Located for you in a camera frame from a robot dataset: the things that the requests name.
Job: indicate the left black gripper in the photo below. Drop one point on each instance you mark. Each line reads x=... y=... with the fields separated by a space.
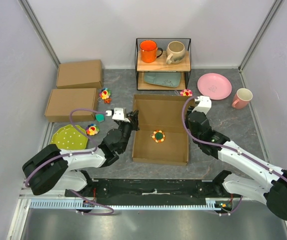
x=133 y=116

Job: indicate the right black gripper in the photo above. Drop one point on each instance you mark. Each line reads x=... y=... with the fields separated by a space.
x=204 y=114

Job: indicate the orange flower plush keychain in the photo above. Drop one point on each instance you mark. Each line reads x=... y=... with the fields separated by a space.
x=158 y=136

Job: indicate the cardboard box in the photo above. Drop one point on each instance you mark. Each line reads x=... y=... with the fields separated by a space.
x=160 y=112
x=80 y=74
x=62 y=101

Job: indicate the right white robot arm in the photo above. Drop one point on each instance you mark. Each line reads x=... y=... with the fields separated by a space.
x=266 y=184

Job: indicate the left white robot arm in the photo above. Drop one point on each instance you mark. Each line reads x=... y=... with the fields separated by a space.
x=54 y=168

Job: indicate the teal small sponge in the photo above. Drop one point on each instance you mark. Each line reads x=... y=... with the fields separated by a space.
x=99 y=117

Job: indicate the pink round plate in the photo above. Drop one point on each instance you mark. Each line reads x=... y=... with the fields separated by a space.
x=215 y=86

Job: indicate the rainbow flower plush front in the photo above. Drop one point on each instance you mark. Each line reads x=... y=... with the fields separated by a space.
x=92 y=129

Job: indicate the teal rectangular dish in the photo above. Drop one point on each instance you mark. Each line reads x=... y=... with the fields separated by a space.
x=165 y=79

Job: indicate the pink mug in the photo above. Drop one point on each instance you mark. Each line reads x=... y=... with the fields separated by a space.
x=242 y=98

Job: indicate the green dotted plate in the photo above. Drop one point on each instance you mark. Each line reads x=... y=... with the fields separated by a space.
x=69 y=138

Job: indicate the orange enamel mug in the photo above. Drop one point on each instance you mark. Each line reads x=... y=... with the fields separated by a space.
x=149 y=51

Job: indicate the beige ceramic mug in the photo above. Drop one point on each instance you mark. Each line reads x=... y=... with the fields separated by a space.
x=175 y=52

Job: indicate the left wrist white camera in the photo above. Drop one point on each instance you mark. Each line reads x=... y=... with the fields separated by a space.
x=118 y=114

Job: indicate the wrist white camera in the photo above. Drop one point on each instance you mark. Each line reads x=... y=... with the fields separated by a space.
x=202 y=104
x=118 y=114

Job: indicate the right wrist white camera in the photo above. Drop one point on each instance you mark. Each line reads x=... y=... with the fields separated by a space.
x=202 y=104

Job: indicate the pink flower plush keychain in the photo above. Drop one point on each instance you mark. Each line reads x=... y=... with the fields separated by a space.
x=184 y=93

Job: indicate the rainbow flower plush keychain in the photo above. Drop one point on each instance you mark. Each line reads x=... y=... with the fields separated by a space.
x=105 y=96

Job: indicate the black wire wooden shelf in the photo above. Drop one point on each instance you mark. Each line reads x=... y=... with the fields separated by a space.
x=160 y=65

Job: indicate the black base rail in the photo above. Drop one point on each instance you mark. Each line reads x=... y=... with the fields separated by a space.
x=104 y=188

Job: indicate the grey slotted cable duct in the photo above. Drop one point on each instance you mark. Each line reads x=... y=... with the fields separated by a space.
x=79 y=204

